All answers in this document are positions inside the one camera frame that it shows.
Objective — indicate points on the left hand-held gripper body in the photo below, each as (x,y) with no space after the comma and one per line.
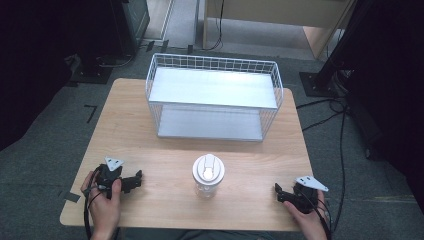
(108,175)

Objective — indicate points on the person's left hand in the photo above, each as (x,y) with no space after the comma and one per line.
(104,210)

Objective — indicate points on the black cabinet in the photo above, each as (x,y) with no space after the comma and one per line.
(110,36)

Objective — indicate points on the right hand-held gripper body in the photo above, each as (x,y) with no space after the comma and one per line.
(305,195)

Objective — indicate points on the light wooden desk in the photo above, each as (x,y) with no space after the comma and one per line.
(266,11)

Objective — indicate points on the black metal stand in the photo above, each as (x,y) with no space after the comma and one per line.
(328,73)

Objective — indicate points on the person's right hand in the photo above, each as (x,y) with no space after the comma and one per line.
(308,223)

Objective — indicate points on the black tape strip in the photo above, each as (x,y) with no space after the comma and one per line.
(72,197)

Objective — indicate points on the clear bottle with white lid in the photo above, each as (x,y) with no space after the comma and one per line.
(208,175)

